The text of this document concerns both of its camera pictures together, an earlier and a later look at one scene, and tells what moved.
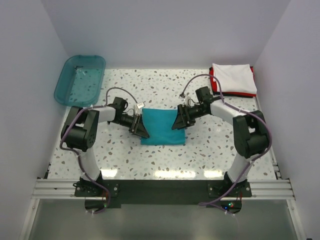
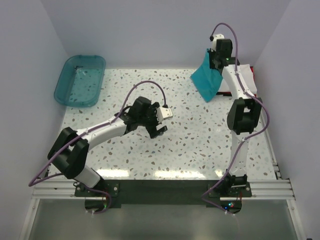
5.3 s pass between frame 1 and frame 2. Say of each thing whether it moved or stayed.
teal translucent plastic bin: stayed
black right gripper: moved
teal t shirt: moved
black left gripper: moved
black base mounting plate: stayed
